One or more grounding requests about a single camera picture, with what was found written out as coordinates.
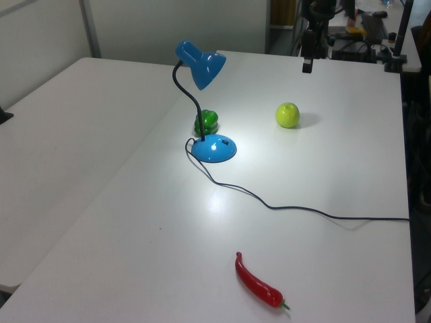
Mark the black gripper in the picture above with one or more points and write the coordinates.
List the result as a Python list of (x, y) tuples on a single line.
[(314, 15)]

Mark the blue desk lamp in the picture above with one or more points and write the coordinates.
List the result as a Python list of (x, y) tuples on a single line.
[(203, 65)]

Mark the black electronic device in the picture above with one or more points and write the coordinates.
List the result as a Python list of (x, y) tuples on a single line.
[(321, 47)]

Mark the black equipment box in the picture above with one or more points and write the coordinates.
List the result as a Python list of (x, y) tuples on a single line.
[(353, 53)]

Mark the yellow flat object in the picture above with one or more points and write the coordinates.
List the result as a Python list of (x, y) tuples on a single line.
[(356, 31)]

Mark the yellow-green apple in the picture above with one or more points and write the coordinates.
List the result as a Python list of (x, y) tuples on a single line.
[(287, 115)]

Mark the black keyboard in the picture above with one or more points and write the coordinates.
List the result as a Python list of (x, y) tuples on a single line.
[(375, 27)]

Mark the black computer mouse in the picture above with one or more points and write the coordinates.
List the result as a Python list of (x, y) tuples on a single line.
[(380, 14)]

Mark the black clamp pole stand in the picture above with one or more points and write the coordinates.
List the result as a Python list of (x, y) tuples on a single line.
[(396, 62)]

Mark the dark chair back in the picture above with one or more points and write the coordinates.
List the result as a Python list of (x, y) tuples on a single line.
[(422, 40)]

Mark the green bell pepper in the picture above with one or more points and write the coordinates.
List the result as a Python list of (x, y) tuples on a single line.
[(210, 121)]

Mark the red chili pepper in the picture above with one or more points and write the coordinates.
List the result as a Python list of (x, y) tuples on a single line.
[(256, 286)]

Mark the black table clamp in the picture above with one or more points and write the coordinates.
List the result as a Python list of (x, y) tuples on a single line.
[(5, 116)]

